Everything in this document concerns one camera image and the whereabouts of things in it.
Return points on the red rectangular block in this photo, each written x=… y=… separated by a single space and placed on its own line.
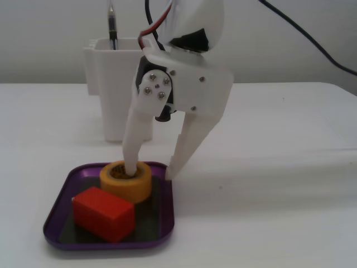
x=103 y=215

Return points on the clear black ballpoint pen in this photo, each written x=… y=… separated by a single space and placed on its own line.
x=112 y=25

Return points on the purple plastic tray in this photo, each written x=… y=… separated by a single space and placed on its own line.
x=164 y=217

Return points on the white plastic pen holder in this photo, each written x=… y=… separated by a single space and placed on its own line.
x=111 y=83

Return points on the yellow tape roll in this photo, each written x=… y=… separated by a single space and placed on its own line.
x=125 y=191

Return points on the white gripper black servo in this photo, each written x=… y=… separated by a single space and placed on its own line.
x=196 y=85

